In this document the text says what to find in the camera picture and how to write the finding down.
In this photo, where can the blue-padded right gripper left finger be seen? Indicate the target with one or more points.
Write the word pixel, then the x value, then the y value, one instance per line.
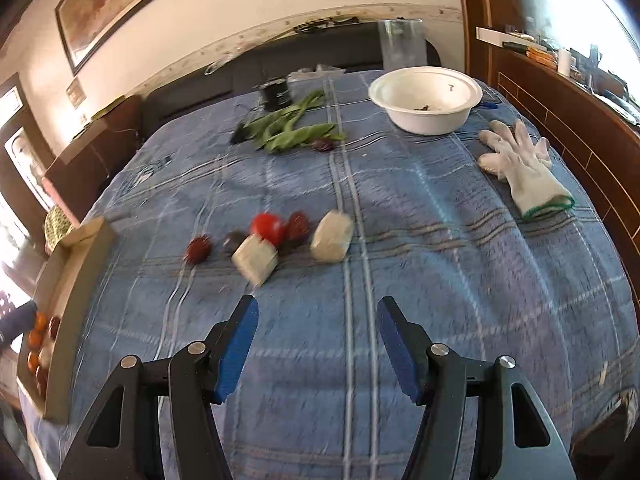
pixel 119 437

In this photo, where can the cardboard tray box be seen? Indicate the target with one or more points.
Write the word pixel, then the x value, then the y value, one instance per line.
pixel 64 288

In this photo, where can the white round bowl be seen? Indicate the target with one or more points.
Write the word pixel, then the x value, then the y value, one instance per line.
pixel 426 100

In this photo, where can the dark red date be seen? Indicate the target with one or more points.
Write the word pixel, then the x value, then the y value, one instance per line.
pixel 298 228

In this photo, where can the wooden side cabinet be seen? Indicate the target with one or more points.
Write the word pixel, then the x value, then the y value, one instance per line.
pixel 597 145

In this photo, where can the green leafy vegetable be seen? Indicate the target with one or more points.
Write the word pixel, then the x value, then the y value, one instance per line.
pixel 278 132

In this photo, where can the white cake piece small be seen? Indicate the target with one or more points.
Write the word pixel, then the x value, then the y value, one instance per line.
pixel 45 356

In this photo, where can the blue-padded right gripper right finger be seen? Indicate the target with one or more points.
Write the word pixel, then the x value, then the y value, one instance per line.
pixel 515 436

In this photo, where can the brown armchair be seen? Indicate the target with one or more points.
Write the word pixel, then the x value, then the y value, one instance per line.
pixel 80 174

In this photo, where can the small red date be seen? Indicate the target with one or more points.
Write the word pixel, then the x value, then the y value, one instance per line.
pixel 198 250

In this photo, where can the small black device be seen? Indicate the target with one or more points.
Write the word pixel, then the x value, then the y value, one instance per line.
pixel 275 94

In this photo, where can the red cherry tomato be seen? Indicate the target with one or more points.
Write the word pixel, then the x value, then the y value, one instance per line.
pixel 270 227

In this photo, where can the orange tangerine front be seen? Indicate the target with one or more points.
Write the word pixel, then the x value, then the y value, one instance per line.
pixel 35 340

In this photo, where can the blue plaid tablecloth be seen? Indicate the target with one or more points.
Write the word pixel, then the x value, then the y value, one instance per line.
pixel 317 397

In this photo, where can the dried date near vegetable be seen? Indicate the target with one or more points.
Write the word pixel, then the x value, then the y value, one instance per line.
pixel 323 145

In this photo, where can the large red date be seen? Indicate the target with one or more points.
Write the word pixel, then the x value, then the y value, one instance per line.
pixel 41 375

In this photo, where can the white work glove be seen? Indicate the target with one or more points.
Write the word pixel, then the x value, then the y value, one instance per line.
pixel 526 168

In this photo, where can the black leather sofa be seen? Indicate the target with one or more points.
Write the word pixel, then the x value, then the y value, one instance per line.
pixel 353 47

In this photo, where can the orange tangerine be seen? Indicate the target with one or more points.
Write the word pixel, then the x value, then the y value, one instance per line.
pixel 41 322
pixel 33 361
pixel 35 340

